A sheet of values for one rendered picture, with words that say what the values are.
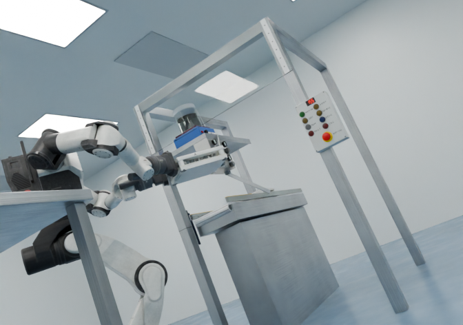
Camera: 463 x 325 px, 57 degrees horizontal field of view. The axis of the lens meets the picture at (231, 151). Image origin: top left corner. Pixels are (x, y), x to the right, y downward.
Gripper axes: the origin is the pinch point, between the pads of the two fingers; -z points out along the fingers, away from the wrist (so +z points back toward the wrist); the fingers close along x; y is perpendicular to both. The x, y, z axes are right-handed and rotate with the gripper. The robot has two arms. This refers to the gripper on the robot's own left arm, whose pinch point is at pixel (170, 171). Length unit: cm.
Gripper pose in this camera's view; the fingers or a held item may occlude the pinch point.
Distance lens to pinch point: 219.7
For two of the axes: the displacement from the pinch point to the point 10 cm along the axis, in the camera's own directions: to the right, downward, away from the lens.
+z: -9.0, 3.2, -2.9
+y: 1.8, -3.2, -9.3
